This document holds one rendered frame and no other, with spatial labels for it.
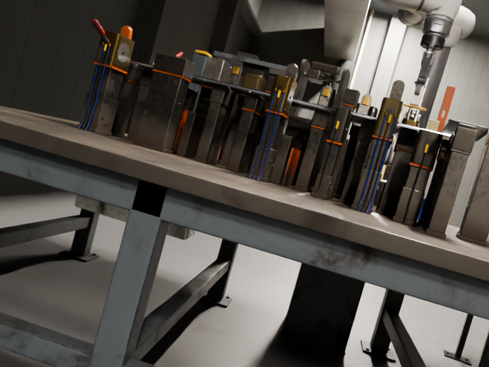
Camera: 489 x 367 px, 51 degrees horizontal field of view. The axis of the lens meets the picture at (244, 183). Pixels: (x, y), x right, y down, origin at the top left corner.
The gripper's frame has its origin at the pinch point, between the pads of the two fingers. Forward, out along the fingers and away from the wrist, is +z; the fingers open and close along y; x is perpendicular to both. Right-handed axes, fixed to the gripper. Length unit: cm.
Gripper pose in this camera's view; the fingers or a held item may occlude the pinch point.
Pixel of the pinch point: (416, 95)
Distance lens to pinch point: 185.2
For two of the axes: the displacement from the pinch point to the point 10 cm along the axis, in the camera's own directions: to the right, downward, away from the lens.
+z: -2.7, 9.6, 0.6
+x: 9.2, 2.7, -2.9
